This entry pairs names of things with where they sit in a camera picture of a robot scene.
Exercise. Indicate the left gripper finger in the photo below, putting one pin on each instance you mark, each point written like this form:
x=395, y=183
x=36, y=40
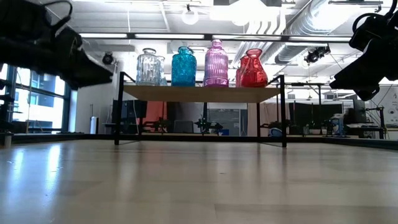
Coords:
x=90, y=74

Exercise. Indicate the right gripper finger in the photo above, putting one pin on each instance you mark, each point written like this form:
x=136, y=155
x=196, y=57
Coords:
x=368, y=93
x=357, y=76

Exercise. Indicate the clear ribbed glass jar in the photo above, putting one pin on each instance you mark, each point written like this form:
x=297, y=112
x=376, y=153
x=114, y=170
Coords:
x=149, y=70

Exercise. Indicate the tall clear glass vase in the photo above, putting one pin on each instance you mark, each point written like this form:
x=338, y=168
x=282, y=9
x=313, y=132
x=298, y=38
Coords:
x=163, y=73

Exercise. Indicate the square textured teal vase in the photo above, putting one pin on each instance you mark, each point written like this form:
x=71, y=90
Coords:
x=184, y=71

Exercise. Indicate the small red bulbous vase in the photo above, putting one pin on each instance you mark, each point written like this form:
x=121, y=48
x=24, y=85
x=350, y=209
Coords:
x=254, y=73

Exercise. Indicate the red flared ribbed vase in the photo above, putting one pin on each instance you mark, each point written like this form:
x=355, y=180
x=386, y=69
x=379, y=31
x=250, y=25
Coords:
x=239, y=74

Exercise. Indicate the pink ribbed glass vase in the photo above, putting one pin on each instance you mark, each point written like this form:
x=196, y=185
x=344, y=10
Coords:
x=216, y=68

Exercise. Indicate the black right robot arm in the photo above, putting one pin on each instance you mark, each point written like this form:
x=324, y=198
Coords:
x=395, y=9

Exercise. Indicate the black computer monitor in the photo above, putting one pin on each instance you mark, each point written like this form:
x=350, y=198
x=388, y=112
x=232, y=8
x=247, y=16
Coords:
x=359, y=112

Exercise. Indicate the black round ceiling fixture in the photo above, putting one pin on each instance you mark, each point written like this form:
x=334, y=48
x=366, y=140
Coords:
x=107, y=58

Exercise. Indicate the black clamp stand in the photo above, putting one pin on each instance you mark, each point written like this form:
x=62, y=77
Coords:
x=381, y=121

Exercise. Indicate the black ceiling spotlight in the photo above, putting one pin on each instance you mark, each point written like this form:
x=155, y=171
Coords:
x=317, y=55

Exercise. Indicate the white cylinder bin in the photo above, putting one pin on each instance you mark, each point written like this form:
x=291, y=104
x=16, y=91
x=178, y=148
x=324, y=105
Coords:
x=94, y=125

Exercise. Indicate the black room divider panels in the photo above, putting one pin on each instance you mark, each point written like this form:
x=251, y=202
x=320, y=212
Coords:
x=129, y=113

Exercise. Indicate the salmon coloured panel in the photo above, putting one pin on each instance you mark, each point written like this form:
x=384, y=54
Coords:
x=155, y=110

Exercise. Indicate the white blue round object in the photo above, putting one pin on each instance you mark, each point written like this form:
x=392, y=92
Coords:
x=275, y=132

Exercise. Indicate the black overhead light bar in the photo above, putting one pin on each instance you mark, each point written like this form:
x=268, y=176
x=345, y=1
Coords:
x=186, y=36

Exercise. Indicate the grey whiteboard panel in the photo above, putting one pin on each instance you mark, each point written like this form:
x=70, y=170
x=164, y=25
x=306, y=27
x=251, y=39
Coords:
x=227, y=116

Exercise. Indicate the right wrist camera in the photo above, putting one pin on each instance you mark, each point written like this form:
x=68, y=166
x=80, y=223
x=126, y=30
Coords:
x=368, y=31

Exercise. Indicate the black aluminium table frame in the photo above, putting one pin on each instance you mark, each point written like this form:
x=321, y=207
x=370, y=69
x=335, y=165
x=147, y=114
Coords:
x=367, y=143

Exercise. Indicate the silver ventilation duct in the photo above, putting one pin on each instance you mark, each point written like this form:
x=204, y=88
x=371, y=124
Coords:
x=292, y=46

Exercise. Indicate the wooden shelf with black frame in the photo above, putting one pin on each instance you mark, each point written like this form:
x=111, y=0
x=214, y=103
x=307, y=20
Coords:
x=202, y=95

